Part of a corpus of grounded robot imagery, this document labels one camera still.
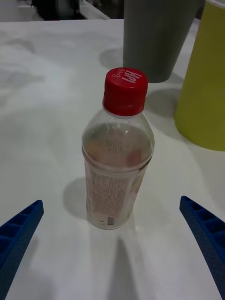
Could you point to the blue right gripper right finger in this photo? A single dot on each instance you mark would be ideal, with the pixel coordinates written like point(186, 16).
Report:
point(206, 232)

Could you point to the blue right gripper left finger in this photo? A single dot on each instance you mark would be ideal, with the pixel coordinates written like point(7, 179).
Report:
point(18, 234)

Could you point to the yellow-green plastic bin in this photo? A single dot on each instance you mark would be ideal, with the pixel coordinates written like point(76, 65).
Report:
point(204, 93)

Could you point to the grey plastic bin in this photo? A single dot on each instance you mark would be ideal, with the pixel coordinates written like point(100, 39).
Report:
point(154, 39)

